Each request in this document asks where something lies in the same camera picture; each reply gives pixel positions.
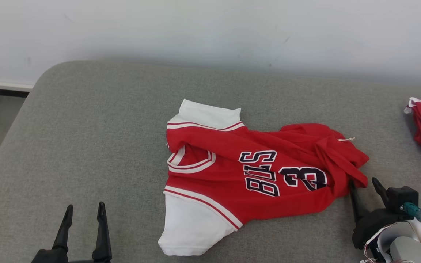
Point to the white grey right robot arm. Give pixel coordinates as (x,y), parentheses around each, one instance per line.
(404,248)

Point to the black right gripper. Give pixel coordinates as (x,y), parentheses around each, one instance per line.
(373,224)

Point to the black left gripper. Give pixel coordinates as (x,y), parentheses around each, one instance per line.
(49,257)

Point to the red white basketball jersey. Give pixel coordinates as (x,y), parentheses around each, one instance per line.
(232,171)

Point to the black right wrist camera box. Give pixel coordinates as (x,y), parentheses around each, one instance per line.
(402,195)

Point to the black and white baseboard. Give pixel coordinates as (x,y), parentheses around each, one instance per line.
(2,88)

